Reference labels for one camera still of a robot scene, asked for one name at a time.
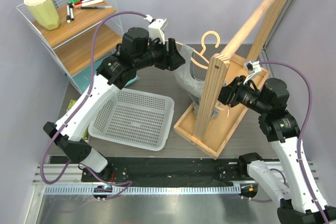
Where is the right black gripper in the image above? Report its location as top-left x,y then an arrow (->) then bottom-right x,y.
211,75 -> 270,114

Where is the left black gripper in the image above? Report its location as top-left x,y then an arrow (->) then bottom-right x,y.
134,35 -> 186,71

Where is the wooden clothes hanger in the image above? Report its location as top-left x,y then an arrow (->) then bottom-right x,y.
164,31 -> 232,118

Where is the grey tank top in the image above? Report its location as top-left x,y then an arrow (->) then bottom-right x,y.
173,44 -> 205,118

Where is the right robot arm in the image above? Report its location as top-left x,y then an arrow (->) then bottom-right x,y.
218,76 -> 335,223

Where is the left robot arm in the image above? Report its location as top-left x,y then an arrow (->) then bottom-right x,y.
43,27 -> 185,182

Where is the wooden clothes rack stand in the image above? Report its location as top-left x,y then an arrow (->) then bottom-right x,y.
174,0 -> 287,159

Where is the white plastic basket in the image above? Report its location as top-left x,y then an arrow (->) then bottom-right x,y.
88,88 -> 174,152

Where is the teal bathroom scale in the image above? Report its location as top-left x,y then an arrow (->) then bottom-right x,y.
73,58 -> 140,93

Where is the thin black pen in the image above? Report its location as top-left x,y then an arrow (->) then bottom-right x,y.
78,6 -> 113,10

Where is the red white marker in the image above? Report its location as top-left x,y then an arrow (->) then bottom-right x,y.
72,0 -> 92,6

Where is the orange white marker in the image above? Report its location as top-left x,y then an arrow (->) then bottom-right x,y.
74,0 -> 104,9

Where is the green book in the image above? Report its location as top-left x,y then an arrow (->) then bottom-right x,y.
66,100 -> 89,143

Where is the black white marker left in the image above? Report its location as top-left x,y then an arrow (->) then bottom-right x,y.
66,5 -> 71,24

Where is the black white marker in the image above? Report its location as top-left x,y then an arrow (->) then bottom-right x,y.
68,3 -> 74,21
66,5 -> 71,24

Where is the black white marker right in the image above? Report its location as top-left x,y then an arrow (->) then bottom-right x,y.
68,3 -> 74,21

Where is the yellow-green cup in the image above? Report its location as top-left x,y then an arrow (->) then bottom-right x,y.
24,0 -> 61,30

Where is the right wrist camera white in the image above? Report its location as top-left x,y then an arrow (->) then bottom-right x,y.
244,61 -> 261,84

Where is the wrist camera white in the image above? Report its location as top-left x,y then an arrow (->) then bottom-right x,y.
144,15 -> 168,44
244,61 -> 261,84

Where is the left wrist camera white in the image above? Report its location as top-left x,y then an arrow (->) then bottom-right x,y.
144,15 -> 168,44

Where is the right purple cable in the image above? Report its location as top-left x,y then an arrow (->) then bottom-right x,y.
259,60 -> 331,224

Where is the purple cable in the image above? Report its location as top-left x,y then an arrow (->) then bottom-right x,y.
41,10 -> 148,185
259,60 -> 331,224

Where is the white wire shelf unit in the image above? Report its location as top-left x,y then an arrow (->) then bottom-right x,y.
16,0 -> 118,92

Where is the white cable duct strip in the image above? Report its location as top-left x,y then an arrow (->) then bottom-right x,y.
44,184 -> 241,196

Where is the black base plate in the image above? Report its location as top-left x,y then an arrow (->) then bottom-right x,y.
81,157 -> 260,187

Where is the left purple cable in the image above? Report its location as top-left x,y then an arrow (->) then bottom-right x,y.
41,10 -> 148,185

